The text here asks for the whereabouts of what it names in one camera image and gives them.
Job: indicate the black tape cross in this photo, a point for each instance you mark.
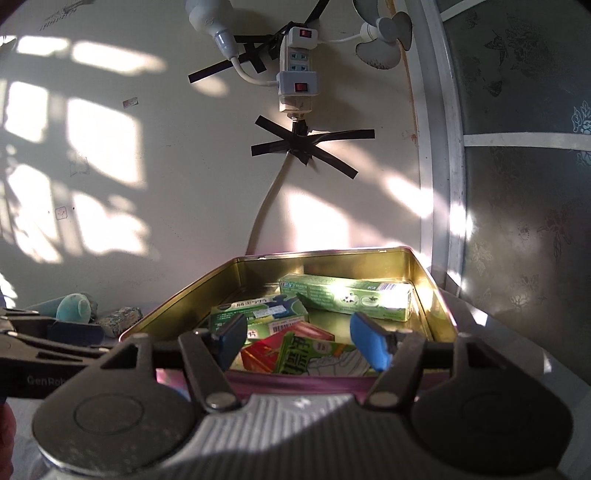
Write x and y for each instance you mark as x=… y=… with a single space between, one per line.
x=304 y=143

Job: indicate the long green toothpaste box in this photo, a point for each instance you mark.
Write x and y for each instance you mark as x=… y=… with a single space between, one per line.
x=323 y=293

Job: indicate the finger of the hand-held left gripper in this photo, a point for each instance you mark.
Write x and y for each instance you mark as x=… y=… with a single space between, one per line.
x=55 y=347
x=76 y=333

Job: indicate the green medicine box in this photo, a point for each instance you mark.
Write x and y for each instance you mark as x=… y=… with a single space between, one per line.
x=265 y=308

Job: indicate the striped bed sheet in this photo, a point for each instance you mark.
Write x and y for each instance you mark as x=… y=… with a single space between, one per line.
x=512 y=346

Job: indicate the black tape strips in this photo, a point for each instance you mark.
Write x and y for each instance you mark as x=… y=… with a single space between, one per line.
x=251 y=46

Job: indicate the white power strip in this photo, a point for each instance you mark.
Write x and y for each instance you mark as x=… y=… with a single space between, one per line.
x=298 y=50

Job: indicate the white framed frosted glass door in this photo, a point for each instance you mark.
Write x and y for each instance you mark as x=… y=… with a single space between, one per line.
x=521 y=161

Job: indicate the small square wall sticker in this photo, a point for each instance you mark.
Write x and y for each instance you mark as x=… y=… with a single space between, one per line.
x=60 y=213

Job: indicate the red cardboard box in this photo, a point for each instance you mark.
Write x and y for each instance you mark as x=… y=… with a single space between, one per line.
x=265 y=353

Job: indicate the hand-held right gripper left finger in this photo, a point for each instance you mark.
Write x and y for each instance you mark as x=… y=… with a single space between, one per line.
x=233 y=339

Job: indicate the small white fan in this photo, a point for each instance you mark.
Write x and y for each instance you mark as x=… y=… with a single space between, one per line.
x=383 y=46

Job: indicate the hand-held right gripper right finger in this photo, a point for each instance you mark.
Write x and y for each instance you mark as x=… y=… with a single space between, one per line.
x=369 y=341

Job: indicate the green and white carton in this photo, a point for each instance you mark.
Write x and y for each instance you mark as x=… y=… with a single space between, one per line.
x=318 y=357

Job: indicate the grey switch adapter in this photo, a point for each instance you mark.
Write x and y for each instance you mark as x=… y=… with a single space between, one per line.
x=298 y=90

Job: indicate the pink tin box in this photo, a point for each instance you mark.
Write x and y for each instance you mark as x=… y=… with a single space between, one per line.
x=429 y=300

